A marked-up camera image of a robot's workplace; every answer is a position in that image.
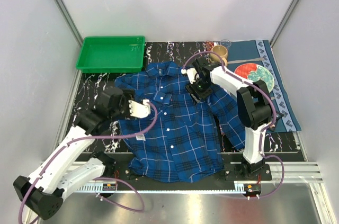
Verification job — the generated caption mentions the blue plaid shirt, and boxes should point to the blue plaid shirt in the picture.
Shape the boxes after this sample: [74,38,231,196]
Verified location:
[114,60,247,183]

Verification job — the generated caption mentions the red and teal plate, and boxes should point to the red and teal plate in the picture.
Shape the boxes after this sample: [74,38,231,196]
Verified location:
[234,63,275,92]

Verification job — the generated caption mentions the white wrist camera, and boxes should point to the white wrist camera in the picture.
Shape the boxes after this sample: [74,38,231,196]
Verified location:
[128,99,151,119]
[181,68,200,84]

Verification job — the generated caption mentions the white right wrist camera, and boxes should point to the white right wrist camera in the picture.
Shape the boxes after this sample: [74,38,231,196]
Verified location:
[181,68,200,84]

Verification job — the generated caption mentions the beige ceramic mug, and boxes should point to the beige ceramic mug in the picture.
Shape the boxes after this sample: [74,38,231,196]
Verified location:
[210,45,228,66]

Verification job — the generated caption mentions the green plastic tray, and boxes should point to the green plastic tray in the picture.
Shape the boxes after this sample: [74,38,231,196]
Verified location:
[76,35,145,74]

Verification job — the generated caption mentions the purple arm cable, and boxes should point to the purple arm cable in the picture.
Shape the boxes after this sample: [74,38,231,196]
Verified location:
[17,102,158,224]
[182,51,286,200]

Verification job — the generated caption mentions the blue patterned placemat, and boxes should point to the blue patterned placemat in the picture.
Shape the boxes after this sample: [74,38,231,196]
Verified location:
[206,39,301,132]

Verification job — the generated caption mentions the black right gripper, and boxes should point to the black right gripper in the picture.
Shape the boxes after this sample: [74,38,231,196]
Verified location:
[184,77,213,106]

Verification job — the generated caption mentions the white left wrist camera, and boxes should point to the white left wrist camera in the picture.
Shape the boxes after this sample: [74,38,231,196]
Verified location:
[128,99,151,119]

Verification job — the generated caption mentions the aluminium frame rail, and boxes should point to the aluminium frame rail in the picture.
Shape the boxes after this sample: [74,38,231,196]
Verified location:
[35,162,325,194]

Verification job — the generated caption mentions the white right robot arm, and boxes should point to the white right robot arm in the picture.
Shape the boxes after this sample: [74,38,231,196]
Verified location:
[181,57,276,180]

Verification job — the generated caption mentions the clear glass cup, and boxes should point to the clear glass cup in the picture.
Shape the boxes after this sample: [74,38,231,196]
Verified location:
[220,39,232,49]

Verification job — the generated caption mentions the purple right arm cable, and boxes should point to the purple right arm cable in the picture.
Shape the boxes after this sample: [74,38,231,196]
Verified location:
[182,51,286,200]

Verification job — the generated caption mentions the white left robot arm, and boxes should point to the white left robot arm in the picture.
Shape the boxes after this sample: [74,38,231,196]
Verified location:
[13,87,135,220]

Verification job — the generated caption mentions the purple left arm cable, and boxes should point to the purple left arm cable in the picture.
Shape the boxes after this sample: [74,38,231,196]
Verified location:
[17,102,158,224]

